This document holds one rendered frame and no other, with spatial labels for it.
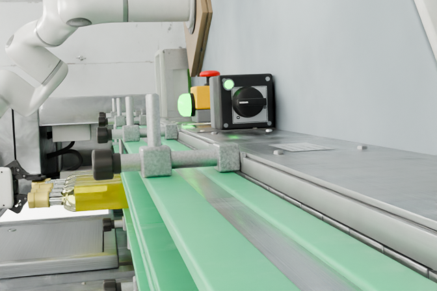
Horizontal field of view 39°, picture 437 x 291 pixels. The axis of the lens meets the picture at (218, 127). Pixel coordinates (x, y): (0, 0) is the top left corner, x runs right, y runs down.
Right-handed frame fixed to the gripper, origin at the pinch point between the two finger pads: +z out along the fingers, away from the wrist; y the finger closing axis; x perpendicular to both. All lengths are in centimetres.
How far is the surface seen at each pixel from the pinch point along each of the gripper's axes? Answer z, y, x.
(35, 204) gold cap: 8.3, -0.8, -23.3
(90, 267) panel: 19.6, -14.2, -24.1
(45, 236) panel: 2.0, -12.6, -1.1
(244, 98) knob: 54, 20, -63
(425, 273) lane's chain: 62, 13, -125
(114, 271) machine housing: 24.8, -15.1, -25.0
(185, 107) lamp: 42, 18, -33
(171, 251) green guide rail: 48, 6, -93
